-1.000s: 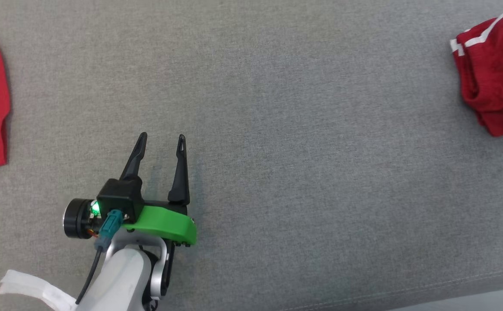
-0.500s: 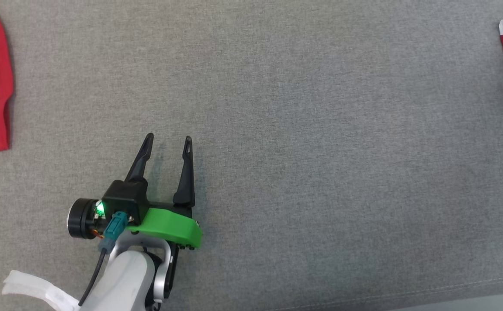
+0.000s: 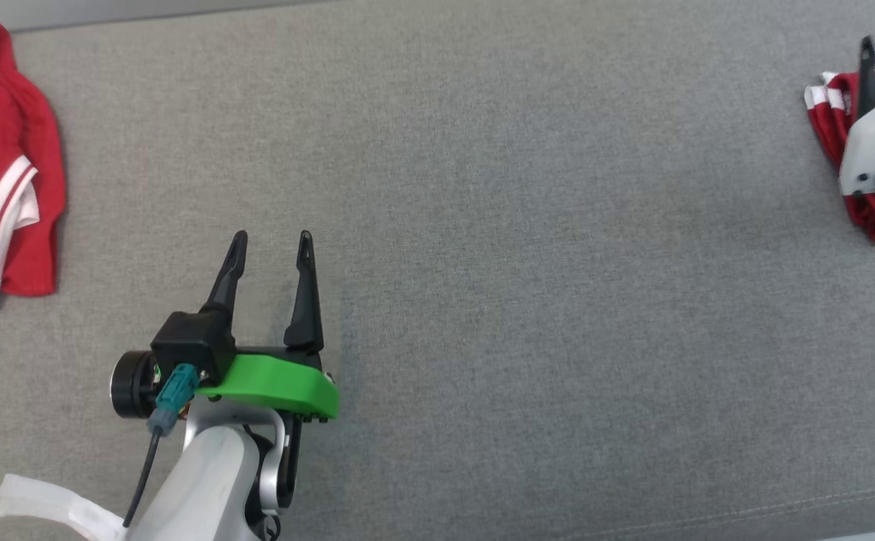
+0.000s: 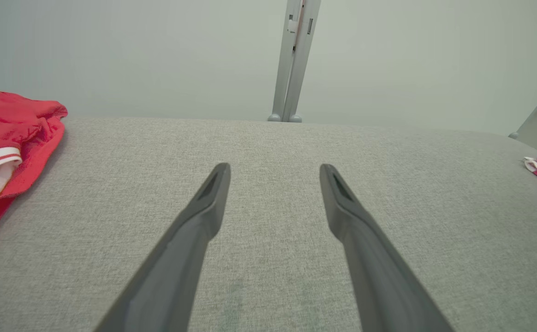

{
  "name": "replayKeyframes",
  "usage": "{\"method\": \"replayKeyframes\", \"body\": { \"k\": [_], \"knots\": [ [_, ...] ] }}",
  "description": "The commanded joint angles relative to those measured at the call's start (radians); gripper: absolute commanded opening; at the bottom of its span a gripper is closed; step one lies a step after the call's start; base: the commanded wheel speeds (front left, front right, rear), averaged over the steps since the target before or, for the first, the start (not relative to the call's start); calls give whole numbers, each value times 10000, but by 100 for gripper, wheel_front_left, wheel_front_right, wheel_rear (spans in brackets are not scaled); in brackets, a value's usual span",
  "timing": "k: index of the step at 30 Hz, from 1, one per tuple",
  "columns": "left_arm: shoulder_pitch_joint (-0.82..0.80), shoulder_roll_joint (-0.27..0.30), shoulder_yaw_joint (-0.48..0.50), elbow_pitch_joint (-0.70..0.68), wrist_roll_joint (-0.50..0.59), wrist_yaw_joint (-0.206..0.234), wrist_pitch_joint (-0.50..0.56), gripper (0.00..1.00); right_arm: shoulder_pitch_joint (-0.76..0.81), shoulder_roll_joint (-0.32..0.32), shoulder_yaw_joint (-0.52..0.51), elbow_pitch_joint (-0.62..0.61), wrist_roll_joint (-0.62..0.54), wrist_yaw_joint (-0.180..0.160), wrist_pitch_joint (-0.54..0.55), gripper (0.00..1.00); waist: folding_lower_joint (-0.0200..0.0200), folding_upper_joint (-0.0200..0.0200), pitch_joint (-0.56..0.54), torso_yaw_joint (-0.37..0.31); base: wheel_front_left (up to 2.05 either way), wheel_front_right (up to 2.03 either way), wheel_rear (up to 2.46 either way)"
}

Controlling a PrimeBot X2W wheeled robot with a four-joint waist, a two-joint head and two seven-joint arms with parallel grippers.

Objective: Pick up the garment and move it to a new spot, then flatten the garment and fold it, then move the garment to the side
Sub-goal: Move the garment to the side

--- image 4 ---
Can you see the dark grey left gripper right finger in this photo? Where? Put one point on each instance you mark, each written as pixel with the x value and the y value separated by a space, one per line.
pixel 370 267

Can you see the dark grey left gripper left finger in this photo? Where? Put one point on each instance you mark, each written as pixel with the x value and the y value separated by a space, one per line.
pixel 181 267

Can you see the red jersey with white trim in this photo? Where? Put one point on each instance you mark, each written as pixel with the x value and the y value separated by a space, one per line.
pixel 14 124

